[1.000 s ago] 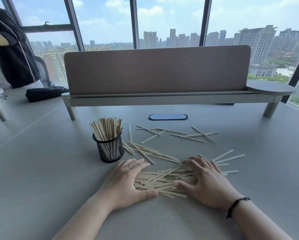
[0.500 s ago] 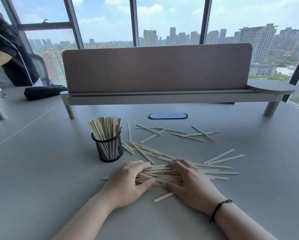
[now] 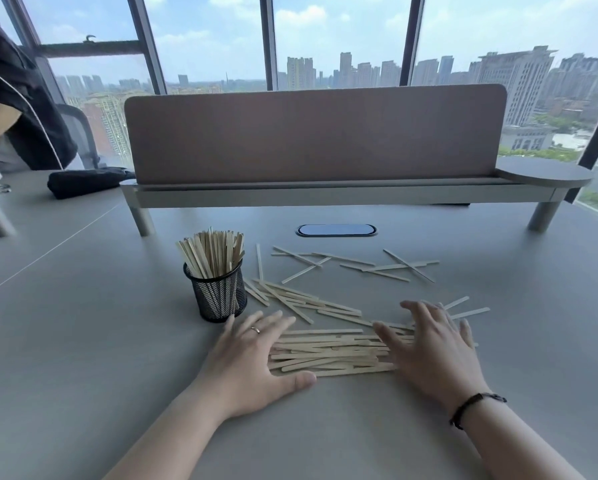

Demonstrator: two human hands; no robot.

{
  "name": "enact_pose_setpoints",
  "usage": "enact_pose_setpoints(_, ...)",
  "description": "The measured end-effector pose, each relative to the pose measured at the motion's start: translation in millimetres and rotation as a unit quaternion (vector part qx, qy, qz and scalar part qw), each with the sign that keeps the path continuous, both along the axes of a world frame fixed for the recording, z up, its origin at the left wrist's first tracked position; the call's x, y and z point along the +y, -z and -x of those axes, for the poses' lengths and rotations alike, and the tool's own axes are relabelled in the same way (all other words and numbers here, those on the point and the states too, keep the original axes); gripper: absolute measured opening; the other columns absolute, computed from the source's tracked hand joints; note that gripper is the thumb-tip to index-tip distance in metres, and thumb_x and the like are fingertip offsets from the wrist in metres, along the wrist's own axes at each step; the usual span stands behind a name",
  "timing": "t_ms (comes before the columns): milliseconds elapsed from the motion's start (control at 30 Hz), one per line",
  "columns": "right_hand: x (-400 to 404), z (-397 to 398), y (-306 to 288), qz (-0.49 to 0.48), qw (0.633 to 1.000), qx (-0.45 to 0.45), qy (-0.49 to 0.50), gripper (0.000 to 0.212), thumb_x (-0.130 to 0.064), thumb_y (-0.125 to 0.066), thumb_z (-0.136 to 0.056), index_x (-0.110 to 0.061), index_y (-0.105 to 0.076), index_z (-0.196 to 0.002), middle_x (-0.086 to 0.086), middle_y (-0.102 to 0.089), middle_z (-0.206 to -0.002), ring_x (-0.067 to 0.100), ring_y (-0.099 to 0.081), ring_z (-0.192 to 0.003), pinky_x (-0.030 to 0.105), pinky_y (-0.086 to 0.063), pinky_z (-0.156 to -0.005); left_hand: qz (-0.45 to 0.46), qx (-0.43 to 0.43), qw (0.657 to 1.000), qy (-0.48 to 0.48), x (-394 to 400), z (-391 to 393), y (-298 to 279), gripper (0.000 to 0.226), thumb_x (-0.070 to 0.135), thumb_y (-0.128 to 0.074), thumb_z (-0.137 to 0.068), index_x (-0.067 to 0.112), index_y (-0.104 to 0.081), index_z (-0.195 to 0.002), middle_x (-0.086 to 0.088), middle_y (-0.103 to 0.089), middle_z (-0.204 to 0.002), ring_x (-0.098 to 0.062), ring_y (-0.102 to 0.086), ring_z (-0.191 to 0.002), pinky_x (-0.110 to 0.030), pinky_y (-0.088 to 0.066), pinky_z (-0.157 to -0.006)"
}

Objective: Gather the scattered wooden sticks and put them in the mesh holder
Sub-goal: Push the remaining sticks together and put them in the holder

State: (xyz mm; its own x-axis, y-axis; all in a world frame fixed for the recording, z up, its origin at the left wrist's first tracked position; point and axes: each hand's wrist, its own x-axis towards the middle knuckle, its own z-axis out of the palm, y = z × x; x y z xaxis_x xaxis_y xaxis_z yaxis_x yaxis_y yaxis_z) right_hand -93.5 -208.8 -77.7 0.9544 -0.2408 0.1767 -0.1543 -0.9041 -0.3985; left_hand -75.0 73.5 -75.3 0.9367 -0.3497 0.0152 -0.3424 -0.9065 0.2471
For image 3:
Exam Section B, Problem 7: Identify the person's right hand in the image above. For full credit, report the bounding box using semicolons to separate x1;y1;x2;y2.
372;300;490;415

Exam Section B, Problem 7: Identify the person's left hand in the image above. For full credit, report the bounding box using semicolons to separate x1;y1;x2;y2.
191;310;318;421

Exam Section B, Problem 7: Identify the black mesh pen cup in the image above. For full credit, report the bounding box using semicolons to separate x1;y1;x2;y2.
182;259;249;324

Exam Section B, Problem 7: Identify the pile of wooden sticks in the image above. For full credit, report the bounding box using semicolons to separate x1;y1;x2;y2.
242;243;492;378

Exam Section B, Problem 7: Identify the gathered wooden stick bunch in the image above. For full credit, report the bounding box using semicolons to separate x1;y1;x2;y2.
175;226;246;281

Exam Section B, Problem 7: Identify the black fabric bag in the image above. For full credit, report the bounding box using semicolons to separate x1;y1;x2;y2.
47;166;137;200

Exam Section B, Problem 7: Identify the pink desk divider panel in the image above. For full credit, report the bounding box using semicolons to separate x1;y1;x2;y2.
123;83;508;185

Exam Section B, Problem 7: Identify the grey mesh office chair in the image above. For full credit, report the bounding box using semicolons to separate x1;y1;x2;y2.
56;103;102;171

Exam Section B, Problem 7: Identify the black cord bracelet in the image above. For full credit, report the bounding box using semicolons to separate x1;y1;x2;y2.
449;392;508;431

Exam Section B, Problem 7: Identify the oval desk cable grommet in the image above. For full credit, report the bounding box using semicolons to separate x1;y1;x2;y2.
295;223;378;239

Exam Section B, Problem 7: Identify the dark window frame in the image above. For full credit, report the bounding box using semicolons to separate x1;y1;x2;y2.
0;0;598;205

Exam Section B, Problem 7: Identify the thin white cable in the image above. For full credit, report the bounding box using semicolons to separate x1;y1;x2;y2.
0;58;65;171

